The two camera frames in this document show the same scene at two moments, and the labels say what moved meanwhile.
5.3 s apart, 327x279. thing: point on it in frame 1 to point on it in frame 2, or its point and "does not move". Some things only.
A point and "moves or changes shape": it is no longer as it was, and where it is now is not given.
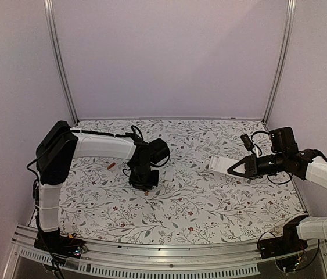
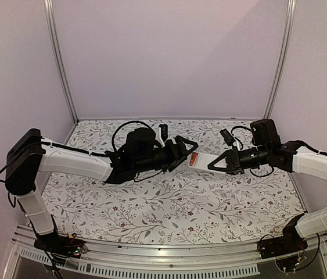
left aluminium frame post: [49, 9] does not move
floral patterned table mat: [191, 204] does not move
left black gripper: [154, 182] to [180, 156]
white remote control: [221, 164] moves or changes shape
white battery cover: [168, 176] does not move
